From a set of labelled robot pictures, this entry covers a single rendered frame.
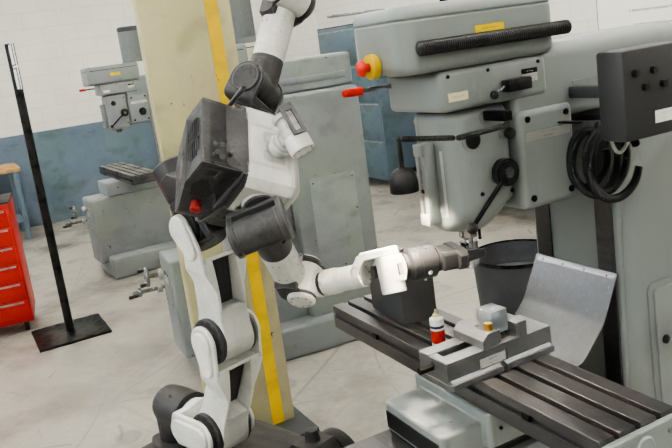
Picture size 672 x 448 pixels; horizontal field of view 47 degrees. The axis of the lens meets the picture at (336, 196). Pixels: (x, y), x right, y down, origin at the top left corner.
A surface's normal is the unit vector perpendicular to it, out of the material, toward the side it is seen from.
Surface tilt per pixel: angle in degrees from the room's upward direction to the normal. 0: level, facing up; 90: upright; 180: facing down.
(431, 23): 90
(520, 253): 87
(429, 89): 90
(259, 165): 58
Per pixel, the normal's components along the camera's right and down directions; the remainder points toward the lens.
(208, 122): 0.58, -0.47
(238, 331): 0.69, -0.11
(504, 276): -0.48, 0.30
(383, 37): -0.88, 0.21
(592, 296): -0.84, -0.26
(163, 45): 0.47, 0.11
